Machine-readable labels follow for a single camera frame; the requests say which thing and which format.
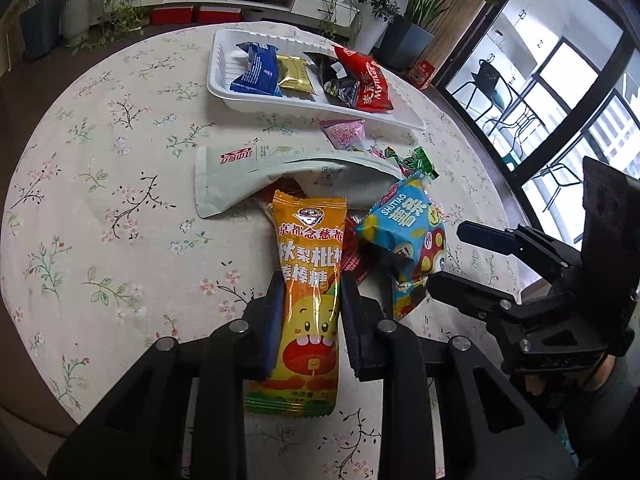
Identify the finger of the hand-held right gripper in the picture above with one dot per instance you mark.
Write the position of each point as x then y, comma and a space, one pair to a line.
465, 292
490, 240

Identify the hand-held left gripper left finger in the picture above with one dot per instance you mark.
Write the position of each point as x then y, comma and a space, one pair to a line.
270, 330

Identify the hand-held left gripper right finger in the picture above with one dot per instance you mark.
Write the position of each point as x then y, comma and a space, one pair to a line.
356, 332

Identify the orange lollipop packet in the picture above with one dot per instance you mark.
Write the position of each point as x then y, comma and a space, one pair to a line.
307, 280

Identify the blue panda snack packet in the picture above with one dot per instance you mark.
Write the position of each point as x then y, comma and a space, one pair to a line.
410, 240

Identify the dark red foil packet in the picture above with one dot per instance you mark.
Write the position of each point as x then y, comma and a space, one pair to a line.
357, 255

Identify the green candy packet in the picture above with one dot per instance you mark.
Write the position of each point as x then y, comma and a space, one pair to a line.
417, 162

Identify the white zip pouch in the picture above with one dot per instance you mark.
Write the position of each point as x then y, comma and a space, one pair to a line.
235, 180

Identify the pink snack packet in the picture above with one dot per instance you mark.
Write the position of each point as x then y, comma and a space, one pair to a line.
345, 132

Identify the red chocolate snack bag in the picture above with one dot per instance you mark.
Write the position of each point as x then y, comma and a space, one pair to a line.
370, 80

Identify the black foil snack packet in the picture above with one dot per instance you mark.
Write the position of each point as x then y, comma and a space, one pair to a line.
330, 75

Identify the white plastic tray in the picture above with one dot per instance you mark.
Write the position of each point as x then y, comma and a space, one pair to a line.
225, 80

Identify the gold snack packet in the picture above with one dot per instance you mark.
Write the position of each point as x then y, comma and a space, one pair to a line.
295, 75

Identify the blue and white snack packet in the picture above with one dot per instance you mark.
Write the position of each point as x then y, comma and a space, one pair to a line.
260, 70

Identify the person's right forearm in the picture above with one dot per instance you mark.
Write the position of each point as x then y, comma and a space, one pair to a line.
610, 405

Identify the person's right hand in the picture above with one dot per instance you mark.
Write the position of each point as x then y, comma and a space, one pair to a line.
540, 387

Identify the black balcony chair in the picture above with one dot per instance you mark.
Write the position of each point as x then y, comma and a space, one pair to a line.
562, 185
492, 85

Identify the glass balcony table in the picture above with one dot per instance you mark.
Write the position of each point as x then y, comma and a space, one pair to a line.
517, 122

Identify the red bag on floor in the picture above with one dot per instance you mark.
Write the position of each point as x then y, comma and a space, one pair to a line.
420, 75

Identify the large-leaf plant blue-grey pot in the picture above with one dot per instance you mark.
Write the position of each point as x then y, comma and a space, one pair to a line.
405, 42

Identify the black framed glass door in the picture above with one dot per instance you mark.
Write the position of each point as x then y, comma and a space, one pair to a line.
500, 20

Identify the bushy plant in white pot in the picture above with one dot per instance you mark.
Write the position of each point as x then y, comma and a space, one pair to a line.
370, 32

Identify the trailing vine plant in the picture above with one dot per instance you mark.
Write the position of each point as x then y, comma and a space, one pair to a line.
120, 15
337, 0

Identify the small grey pot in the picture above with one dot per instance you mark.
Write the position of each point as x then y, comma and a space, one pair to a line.
260, 15

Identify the red storage box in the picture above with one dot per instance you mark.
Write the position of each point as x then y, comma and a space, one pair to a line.
172, 14
214, 13

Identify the plant in white ribbed pot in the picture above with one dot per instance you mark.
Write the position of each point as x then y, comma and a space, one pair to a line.
77, 15

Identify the small-leaf tree blue-grey pot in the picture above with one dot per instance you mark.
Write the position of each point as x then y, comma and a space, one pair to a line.
42, 25

